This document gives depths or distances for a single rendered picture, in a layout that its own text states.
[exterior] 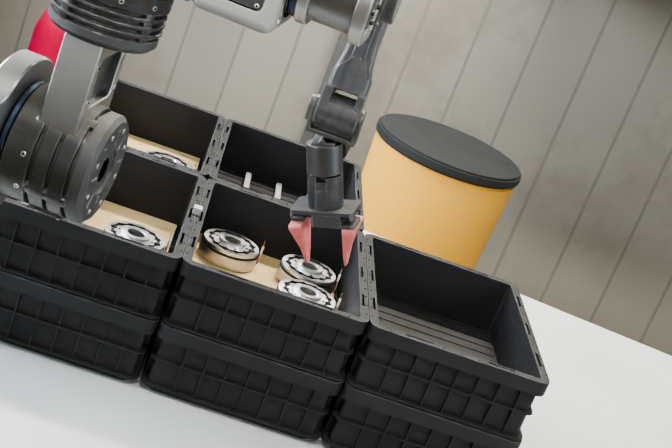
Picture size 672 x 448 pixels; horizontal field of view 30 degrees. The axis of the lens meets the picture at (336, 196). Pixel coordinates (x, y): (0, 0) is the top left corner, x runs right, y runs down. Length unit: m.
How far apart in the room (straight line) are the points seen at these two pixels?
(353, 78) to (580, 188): 2.82
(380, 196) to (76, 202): 2.32
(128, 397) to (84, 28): 0.71
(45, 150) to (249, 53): 3.22
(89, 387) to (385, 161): 1.95
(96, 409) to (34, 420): 0.11
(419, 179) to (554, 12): 1.10
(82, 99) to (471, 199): 2.35
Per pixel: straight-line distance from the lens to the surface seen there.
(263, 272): 2.20
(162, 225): 2.25
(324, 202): 1.95
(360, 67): 1.90
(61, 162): 1.48
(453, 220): 3.71
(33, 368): 1.96
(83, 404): 1.91
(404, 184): 3.69
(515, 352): 2.16
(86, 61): 1.46
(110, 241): 1.89
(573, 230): 4.70
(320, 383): 1.95
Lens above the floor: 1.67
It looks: 18 degrees down
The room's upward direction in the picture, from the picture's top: 21 degrees clockwise
